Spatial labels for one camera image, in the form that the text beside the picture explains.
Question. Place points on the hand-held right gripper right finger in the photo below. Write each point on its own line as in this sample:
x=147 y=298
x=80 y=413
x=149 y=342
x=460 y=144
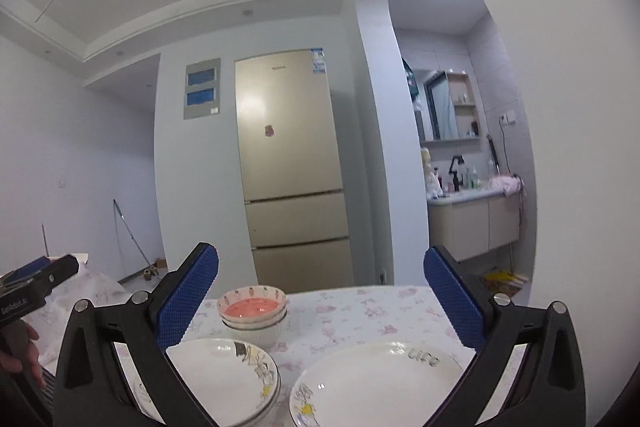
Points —
x=455 y=302

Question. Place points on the grey wall electrical panel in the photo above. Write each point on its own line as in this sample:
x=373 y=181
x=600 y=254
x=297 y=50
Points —
x=202 y=89

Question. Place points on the black hanging wand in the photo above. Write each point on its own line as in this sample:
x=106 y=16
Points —
x=492 y=152

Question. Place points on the blond doll figure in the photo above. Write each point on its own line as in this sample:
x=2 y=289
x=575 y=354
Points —
x=430 y=172

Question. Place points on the black faucet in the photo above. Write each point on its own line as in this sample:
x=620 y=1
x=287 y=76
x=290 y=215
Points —
x=456 y=177

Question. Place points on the patterned doormat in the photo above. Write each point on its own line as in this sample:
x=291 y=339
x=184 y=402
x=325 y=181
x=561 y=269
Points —
x=517 y=284

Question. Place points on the bathroom mirror cabinet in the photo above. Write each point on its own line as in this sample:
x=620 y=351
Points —
x=445 y=107

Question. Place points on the green bottle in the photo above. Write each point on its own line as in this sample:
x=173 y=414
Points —
x=473 y=178

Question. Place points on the white bathroom wall socket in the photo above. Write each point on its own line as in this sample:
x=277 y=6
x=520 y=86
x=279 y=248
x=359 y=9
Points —
x=507 y=118

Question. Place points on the beige refrigerator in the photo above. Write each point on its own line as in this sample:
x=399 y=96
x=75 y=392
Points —
x=285 y=182

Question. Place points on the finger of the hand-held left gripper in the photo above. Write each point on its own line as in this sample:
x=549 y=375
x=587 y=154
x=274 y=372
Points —
x=30 y=266
x=55 y=274

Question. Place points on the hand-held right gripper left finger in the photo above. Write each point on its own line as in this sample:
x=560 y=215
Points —
x=190 y=297

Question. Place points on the pink towel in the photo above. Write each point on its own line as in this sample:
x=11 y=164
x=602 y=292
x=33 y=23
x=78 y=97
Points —
x=505 y=184

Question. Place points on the white plate with black lettering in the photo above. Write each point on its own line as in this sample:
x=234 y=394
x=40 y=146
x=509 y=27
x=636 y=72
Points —
x=375 y=382

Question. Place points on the pink fridge magnet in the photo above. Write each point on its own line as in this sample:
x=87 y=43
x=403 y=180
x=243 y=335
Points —
x=269 y=130

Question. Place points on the pink printed white tablecloth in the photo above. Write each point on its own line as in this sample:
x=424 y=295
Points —
x=350 y=312

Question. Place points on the beige bathroom vanity cabinet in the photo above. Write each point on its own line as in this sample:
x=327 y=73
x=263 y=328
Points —
x=475 y=227

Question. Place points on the metal pole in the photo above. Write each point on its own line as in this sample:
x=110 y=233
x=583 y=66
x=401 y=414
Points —
x=131 y=234

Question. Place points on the white ribbed bowl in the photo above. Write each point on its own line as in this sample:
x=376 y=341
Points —
x=257 y=338

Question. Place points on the white cartoon cat plate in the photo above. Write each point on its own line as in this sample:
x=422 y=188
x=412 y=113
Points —
x=220 y=372

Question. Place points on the person's left hand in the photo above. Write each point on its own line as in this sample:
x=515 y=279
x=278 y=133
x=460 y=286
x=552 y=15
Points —
x=20 y=352

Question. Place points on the small yellow object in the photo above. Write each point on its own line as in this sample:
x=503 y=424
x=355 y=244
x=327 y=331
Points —
x=500 y=277

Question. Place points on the white plate yellow cartoon print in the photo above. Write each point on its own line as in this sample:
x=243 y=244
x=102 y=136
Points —
x=273 y=390

